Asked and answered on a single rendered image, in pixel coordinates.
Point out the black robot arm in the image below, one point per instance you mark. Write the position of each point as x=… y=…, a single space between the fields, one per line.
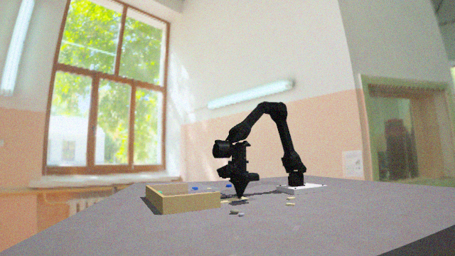
x=278 y=113

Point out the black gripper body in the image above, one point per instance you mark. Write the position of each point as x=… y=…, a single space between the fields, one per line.
x=243 y=174

